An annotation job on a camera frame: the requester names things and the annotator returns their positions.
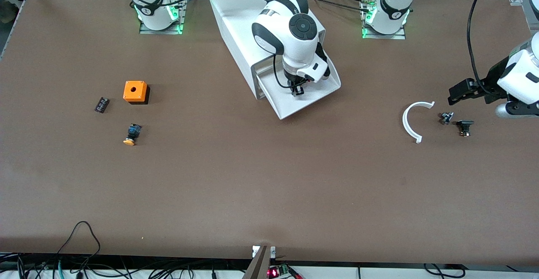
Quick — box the black flat-cap push button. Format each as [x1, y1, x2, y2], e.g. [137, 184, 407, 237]
[456, 120, 475, 137]

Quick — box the yellow mushroom push button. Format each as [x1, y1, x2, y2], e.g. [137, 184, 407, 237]
[123, 123, 142, 146]

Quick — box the white curved plastic arc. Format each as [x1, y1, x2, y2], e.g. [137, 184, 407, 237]
[402, 101, 435, 144]

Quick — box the orange box with hole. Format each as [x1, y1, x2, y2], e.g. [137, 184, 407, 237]
[123, 81, 150, 105]

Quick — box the circuit board with red light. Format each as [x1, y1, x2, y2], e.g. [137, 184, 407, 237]
[267, 264, 292, 279]

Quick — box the thin black power cable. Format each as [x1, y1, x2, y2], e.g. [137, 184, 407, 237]
[307, 0, 371, 12]

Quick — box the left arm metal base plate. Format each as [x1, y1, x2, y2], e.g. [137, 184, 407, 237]
[361, 0, 407, 40]

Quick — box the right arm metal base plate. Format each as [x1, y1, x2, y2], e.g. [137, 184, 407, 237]
[139, 0, 188, 35]

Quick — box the black coiled cable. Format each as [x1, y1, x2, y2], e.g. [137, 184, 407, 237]
[423, 263, 464, 279]

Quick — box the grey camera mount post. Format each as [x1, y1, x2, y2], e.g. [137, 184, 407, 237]
[242, 245, 276, 279]

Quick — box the black looped cable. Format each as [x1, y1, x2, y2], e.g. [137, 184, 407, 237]
[57, 221, 101, 267]

